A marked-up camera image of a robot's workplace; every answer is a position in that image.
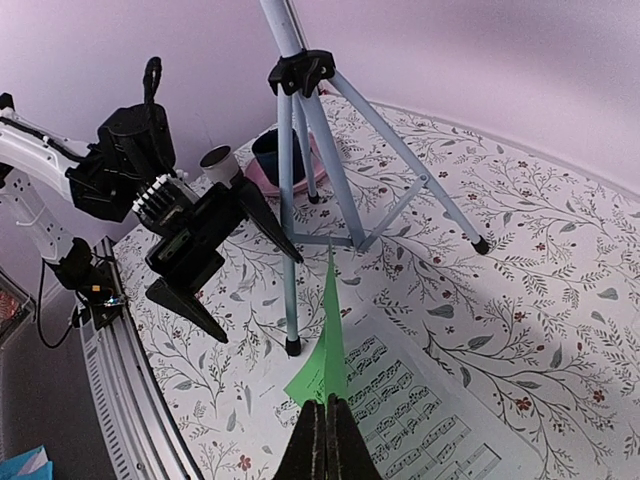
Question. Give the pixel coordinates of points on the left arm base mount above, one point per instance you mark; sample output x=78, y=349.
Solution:
x=90, y=276

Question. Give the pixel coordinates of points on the pink plate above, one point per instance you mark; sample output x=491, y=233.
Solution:
x=255, y=173

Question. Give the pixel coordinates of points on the green sheet music page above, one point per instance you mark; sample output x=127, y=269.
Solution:
x=324, y=372

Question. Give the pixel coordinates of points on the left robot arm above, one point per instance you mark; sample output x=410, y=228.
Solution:
x=130, y=169

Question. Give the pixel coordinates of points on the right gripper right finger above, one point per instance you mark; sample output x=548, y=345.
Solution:
x=347, y=456

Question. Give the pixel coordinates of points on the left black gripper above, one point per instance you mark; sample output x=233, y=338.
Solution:
x=190, y=228

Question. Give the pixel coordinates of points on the floral table mat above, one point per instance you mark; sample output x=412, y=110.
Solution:
x=543, y=330

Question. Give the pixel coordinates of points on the aluminium front rail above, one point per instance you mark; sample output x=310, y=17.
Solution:
x=140, y=435

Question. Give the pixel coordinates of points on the blue object at corner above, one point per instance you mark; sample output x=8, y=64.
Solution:
x=31, y=465

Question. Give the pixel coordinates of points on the dark blue mug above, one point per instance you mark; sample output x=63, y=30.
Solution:
x=277, y=157

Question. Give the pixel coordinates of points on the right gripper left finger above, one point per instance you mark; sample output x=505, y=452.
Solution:
x=305, y=455

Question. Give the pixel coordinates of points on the white perforated music stand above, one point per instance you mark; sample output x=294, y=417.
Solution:
x=304, y=137

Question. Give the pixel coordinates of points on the white sheet music page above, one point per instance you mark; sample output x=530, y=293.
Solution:
x=416, y=423

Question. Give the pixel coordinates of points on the white paper cup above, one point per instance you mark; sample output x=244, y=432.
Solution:
x=221, y=166

